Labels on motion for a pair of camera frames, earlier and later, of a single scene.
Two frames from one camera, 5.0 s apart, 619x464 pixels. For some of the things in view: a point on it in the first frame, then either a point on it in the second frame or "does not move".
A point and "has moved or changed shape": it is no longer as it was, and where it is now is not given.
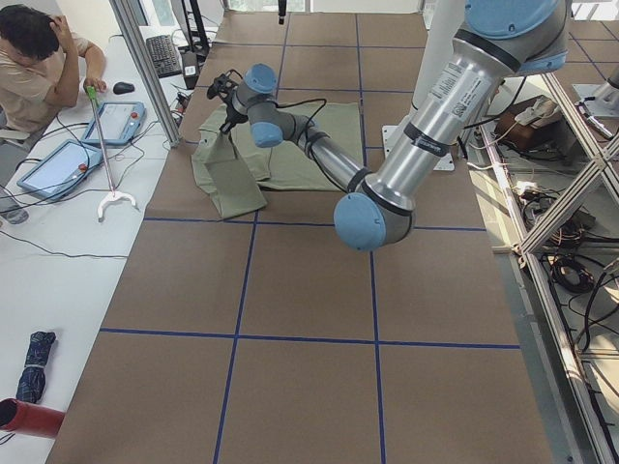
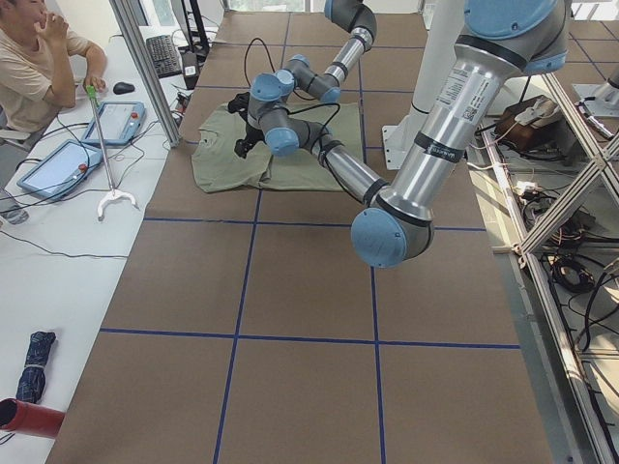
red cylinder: [30, 419] does not move
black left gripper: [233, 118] to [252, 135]
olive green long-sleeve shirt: [229, 165] has moved or changed shape
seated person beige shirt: [40, 68] does not move
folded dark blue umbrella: [32, 380] does not move
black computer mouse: [123, 87] does not move
